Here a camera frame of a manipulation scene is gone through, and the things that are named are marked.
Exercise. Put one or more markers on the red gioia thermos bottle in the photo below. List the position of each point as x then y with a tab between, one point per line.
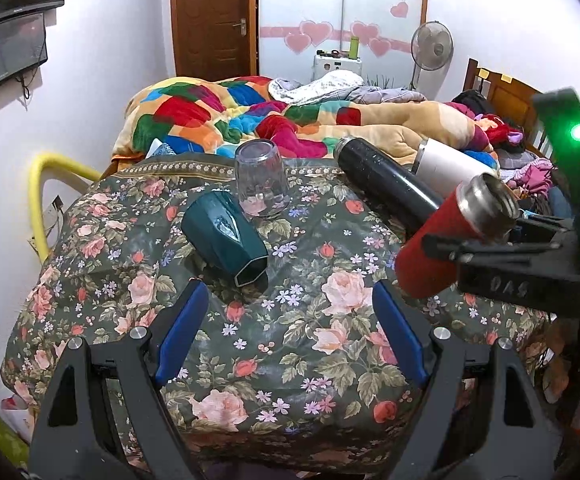
482	209

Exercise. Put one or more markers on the grey white crumpled blanket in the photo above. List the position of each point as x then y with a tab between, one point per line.
339	85

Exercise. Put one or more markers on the dark green faceted cup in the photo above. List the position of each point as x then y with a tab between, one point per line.
217	229

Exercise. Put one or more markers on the green floral bedspread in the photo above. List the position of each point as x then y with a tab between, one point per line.
294	370

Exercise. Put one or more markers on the brown wooden door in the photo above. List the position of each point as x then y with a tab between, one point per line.
214	39

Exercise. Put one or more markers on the white thermos bottle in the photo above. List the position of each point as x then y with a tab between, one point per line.
443	168

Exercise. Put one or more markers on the small white cabinet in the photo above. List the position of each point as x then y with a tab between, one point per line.
325	64

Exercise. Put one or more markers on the black thermos bottle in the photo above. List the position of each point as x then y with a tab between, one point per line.
405	196

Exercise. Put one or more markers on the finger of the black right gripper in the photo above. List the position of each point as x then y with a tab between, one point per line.
455	250

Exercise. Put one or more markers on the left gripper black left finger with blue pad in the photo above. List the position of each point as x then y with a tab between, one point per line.
103	416

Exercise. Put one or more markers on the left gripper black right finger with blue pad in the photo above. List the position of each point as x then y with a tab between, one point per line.
478	417

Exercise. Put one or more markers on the wooden headboard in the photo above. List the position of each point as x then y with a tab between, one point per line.
512	101

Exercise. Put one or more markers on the clear glass cup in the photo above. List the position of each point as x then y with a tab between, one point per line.
262	185

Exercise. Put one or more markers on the green bottle on cabinet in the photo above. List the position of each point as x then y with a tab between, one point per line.
353	48

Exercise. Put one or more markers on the pile of clothes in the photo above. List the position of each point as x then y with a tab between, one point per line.
538	185

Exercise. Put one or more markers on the white standing fan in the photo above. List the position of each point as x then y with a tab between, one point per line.
431	48

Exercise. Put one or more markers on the colourful patchwork quilt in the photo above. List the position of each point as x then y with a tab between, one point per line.
209	116

